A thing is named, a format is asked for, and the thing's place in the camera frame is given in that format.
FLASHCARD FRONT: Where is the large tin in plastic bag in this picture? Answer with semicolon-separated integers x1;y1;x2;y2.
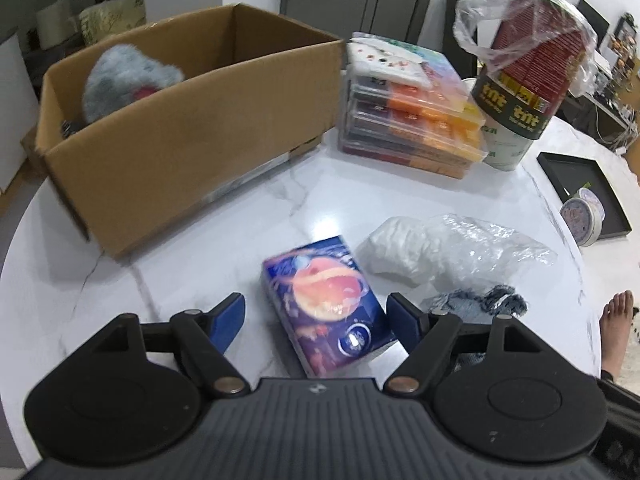
470;0;597;173

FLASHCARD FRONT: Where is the clear plastic bead box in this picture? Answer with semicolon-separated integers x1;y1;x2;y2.
344;110;489;163
349;87;485;148
350;32;487;128
339;132;477;180

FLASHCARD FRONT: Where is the clear plastic bin liner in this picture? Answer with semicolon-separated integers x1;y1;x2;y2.
452;0;599;97

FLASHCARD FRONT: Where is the crumpled clear plastic bag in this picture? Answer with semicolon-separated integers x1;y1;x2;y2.
355;214;559;292

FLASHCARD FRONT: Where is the blue planet-print tissue pack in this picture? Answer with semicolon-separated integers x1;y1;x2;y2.
262;235;399;379

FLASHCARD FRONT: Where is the bare human foot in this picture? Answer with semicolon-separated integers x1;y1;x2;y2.
597;290;640;411

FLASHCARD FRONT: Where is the black tray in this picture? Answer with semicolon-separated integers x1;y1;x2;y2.
536;151;632;241

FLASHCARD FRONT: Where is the white desk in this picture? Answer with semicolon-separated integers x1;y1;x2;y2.
565;87;640;153

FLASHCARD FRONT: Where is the white spotted packet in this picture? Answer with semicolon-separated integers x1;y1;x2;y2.
347;40;432;92

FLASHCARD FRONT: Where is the leaf-patterned bag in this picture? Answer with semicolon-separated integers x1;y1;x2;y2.
77;0;147;47

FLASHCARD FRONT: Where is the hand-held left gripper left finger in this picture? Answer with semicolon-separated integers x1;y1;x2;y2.
80;292;252;397

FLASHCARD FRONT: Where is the brown cardboard box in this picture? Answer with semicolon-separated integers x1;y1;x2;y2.
37;2;347;261

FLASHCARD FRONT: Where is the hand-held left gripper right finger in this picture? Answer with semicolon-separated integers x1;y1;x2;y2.
384;292;548;397

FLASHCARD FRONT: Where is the dark grey fuzzy cloth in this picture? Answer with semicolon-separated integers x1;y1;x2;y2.
420;285;530;367

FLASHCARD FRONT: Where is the grey fluffy plush toy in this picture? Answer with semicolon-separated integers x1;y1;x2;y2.
82;44;187;126

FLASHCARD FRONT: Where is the cork pinboard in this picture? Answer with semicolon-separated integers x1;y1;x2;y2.
612;12;640;63

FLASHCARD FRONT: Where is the white bed blanket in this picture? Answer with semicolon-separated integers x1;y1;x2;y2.
542;115;640;356

